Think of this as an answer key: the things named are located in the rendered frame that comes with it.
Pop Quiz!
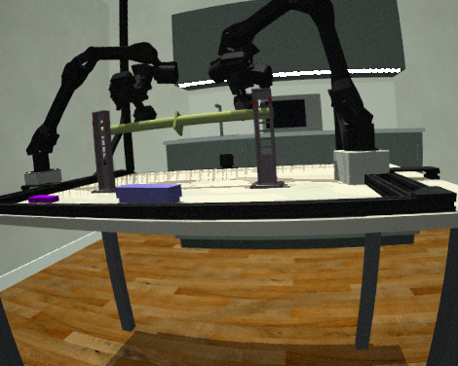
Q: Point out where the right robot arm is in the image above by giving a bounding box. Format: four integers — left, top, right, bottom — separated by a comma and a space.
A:
26, 42, 178, 172

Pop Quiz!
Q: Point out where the purple flat block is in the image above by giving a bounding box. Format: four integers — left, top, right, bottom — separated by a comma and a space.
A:
28, 195, 59, 203

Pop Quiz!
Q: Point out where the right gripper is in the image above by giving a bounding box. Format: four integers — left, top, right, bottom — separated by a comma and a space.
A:
110, 71, 157, 123

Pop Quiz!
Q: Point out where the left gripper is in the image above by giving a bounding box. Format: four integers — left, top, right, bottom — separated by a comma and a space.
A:
220, 52, 253, 110

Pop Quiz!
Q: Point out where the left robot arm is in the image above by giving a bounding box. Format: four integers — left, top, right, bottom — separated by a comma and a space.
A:
218, 0, 378, 151

